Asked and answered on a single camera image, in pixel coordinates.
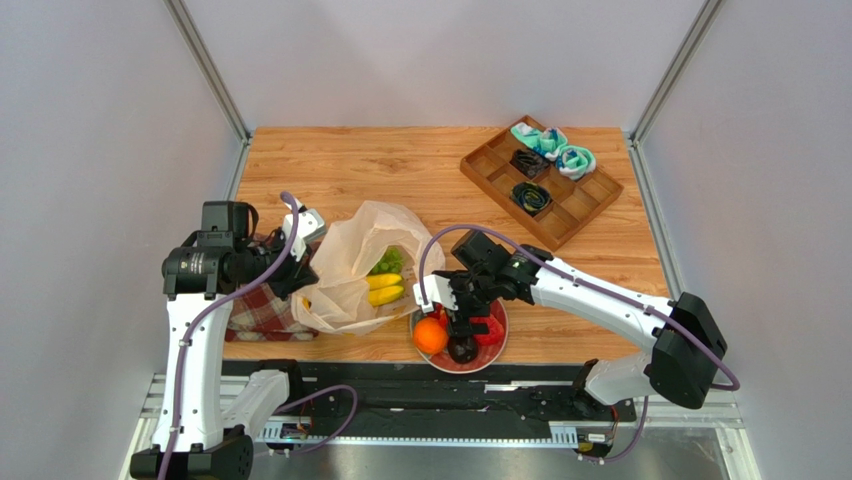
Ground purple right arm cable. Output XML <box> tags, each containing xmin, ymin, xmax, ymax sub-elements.
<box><xmin>417</xmin><ymin>224</ymin><xmax>741</xmax><ymax>465</ymax></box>

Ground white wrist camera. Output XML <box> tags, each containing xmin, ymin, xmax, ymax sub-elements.
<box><xmin>282</xmin><ymin>202</ymin><xmax>327</xmax><ymax>260</ymax></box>
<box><xmin>412</xmin><ymin>275</ymin><xmax>458</xmax><ymax>314</ymax></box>

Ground translucent white plastic bag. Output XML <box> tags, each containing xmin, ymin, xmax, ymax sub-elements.
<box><xmin>290</xmin><ymin>201</ymin><xmax>433</xmax><ymax>335</ymax></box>

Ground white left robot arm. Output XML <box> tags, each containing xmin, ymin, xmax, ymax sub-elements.
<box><xmin>128</xmin><ymin>198</ymin><xmax>326</xmax><ymax>479</ymax></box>

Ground red plaid folded cloth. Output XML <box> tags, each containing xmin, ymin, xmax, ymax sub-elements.
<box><xmin>225</xmin><ymin>284</ymin><xmax>319</xmax><ymax>342</ymax></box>

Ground teal blue rolled sock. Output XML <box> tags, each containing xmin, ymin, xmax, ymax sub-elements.
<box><xmin>555</xmin><ymin>145</ymin><xmax>597</xmax><ymax>181</ymax></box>

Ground red fake tomato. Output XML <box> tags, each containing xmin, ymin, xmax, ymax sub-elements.
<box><xmin>426</xmin><ymin>304</ymin><xmax>449</xmax><ymax>329</ymax></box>

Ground teal and red ceramic plate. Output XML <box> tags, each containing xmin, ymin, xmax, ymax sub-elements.
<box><xmin>409</xmin><ymin>301</ymin><xmax>509</xmax><ymax>375</ymax></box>

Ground orange fake fruit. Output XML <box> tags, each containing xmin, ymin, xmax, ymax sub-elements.
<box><xmin>412</xmin><ymin>317</ymin><xmax>449</xmax><ymax>355</ymax></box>

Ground black rolled sock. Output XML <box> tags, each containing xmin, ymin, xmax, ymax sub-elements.
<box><xmin>510</xmin><ymin>149</ymin><xmax>550</xmax><ymax>180</ymax></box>

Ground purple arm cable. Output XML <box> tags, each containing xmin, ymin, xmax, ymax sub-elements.
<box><xmin>417</xmin><ymin>224</ymin><xmax>741</xmax><ymax>465</ymax></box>
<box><xmin>155</xmin><ymin>191</ymin><xmax>359</xmax><ymax>480</ymax></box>

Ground dark purple fake fruit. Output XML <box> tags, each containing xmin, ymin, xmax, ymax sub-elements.
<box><xmin>446</xmin><ymin>336</ymin><xmax>479</xmax><ymax>365</ymax></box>

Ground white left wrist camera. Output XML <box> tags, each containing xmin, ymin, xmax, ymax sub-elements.
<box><xmin>282</xmin><ymin>202</ymin><xmax>327</xmax><ymax>260</ymax></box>

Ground teal white rolled sock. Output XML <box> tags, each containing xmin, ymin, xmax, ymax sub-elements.
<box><xmin>510</xmin><ymin>122</ymin><xmax>569</xmax><ymax>162</ymax></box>

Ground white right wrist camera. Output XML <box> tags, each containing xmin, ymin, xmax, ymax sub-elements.
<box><xmin>412</xmin><ymin>275</ymin><xmax>458</xmax><ymax>314</ymax></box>

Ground aluminium frame rail left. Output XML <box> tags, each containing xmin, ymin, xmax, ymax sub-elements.
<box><xmin>163</xmin><ymin>0</ymin><xmax>252</xmax><ymax>144</ymax></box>

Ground aluminium frame rail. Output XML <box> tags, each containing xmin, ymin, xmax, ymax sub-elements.
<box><xmin>163</xmin><ymin>0</ymin><xmax>252</xmax><ymax>144</ymax></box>
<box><xmin>629</xmin><ymin>0</ymin><xmax>726</xmax><ymax>145</ymax></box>

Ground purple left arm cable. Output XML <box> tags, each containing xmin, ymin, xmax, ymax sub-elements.
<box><xmin>155</xmin><ymin>191</ymin><xmax>359</xmax><ymax>480</ymax></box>

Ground dark blue yellow rolled sock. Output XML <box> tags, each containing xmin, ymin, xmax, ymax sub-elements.
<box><xmin>510</xmin><ymin>181</ymin><xmax>552</xmax><ymax>217</ymax></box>

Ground wooden compartment tray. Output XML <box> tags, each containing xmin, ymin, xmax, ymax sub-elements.
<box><xmin>460</xmin><ymin>127</ymin><xmax>624</xmax><ymax>250</ymax></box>

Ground red fake pomegranate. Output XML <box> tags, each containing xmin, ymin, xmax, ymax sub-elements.
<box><xmin>471</xmin><ymin>315</ymin><xmax>506</xmax><ymax>347</ymax></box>

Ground yellow fake banana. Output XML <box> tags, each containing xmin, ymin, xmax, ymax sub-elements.
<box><xmin>365</xmin><ymin>273</ymin><xmax>405</xmax><ymax>307</ymax></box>

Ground green fake grapes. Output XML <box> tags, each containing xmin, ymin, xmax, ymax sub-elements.
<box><xmin>370</xmin><ymin>246</ymin><xmax>405</xmax><ymax>275</ymax></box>

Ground aluminium frame rail right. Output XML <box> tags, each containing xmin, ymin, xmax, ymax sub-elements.
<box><xmin>629</xmin><ymin>0</ymin><xmax>726</xmax><ymax>145</ymax></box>

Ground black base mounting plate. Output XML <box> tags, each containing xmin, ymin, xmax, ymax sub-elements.
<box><xmin>222</xmin><ymin>360</ymin><xmax>642</xmax><ymax>441</ymax></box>

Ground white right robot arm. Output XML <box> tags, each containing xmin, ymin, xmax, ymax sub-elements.
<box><xmin>420</xmin><ymin>229</ymin><xmax>739</xmax><ymax>410</ymax></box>

